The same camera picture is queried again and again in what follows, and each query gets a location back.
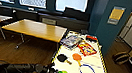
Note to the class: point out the black ping-pong paddle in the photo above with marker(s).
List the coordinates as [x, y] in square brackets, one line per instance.
[62, 58]

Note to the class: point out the orange ping-pong paddle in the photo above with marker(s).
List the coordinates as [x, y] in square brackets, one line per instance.
[77, 57]

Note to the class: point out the blue grey snack bag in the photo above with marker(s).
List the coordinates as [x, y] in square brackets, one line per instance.
[72, 42]

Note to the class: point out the orange snack bag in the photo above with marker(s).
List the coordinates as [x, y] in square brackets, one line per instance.
[87, 49]

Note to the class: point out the red and black box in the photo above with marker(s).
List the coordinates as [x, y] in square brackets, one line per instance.
[91, 38]

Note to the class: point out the small clear box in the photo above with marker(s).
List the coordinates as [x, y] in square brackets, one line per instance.
[49, 21]

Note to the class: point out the long dark bench sofa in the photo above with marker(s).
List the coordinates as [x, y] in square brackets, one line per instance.
[8, 11]

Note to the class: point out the yellow wall poster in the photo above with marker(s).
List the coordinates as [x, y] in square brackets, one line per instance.
[115, 15]

